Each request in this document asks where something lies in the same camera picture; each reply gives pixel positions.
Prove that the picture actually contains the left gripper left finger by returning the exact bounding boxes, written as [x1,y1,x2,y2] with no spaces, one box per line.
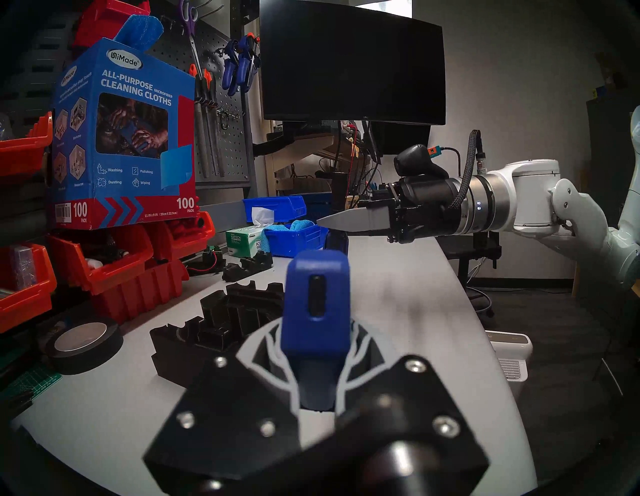
[142,321,301,496]

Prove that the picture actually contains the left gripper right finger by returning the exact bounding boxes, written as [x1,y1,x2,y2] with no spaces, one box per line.
[336,322,490,493]

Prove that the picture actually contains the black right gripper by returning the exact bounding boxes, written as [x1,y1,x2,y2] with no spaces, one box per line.
[317,177,463,243]

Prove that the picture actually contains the blue bar clamp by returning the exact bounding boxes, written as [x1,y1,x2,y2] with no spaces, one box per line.
[279,229,355,412]

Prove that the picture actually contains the small black printed part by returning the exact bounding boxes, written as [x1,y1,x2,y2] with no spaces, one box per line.
[221,250,275,282]

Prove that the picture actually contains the blue spring clamp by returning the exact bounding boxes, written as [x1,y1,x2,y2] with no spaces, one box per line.
[236,32,262,94]
[221,39,242,97]

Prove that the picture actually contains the blue storage bin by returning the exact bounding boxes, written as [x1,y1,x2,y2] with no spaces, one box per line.
[262,222,332,259]
[242,195,308,224]

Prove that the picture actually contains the small black monitor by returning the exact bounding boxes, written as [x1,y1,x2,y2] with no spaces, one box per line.
[364,122,432,157]

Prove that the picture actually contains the white side desk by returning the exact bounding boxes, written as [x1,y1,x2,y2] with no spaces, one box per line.
[265,132,351,198]

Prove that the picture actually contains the white air purifier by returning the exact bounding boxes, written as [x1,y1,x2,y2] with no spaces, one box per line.
[484,330,534,384]

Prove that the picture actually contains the green tissue box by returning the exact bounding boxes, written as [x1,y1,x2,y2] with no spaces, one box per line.
[225,206,276,259]

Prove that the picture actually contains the grey perforated pegboard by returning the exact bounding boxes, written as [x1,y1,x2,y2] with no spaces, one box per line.
[150,0,255,190]

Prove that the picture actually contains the upturned red bin stack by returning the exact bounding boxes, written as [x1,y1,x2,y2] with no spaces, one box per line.
[92,257,190,323]

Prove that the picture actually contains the large black monitor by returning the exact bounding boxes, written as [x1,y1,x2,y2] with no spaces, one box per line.
[258,0,447,127]

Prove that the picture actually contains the red storage bin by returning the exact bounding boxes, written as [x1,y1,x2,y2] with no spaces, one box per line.
[72,0,151,48]
[47,225,155,296]
[150,210,217,261]
[0,112,53,178]
[0,242,58,333]

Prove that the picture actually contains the metal peg hook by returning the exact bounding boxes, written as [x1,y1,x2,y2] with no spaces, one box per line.
[217,106,247,132]

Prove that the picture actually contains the black tape roll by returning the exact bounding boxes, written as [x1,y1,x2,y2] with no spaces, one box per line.
[44,316,125,377]

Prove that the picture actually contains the orange black screwdriver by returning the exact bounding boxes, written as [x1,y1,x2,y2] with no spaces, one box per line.
[188,62,210,179]
[202,69,222,179]

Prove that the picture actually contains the green cutting mat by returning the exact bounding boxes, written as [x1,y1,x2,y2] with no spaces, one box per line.
[0,361,64,418]

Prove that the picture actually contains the blue cleaning cloths box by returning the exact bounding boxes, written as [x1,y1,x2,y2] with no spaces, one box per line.
[49,37,202,232]

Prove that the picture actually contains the blue cloth in box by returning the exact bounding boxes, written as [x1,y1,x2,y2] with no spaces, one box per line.
[112,14,166,55]

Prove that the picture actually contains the dark louvered bin panel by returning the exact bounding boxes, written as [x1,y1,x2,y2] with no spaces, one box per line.
[0,0,101,251]

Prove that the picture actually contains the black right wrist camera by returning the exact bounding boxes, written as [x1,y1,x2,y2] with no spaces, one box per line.
[393,144,450,180]

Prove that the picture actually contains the black monitor mount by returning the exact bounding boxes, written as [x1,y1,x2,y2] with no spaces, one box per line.
[252,122,303,160]

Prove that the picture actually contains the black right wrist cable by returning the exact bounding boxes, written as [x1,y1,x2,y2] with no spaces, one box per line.
[446,129,485,211]

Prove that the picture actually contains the purple handled scissors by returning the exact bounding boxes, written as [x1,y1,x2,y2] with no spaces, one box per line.
[178,0,204,77]

